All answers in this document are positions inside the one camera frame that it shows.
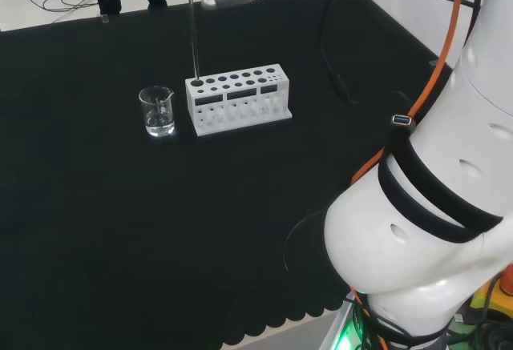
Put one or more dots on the clear glass rod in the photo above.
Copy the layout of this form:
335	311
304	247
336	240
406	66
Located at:
194	45

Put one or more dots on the white test tube rack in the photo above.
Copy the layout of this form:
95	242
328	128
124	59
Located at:
240	103

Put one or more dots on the clear glass beaker with water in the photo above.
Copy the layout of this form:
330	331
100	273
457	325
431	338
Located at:
157	121

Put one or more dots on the black plug with blue socket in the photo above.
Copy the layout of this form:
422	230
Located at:
402	119

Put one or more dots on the black bench cloth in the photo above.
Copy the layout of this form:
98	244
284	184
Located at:
120	214

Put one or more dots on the yellow stop button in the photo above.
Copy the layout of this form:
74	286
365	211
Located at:
501	294

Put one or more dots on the grey base plate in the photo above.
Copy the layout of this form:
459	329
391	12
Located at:
340	330

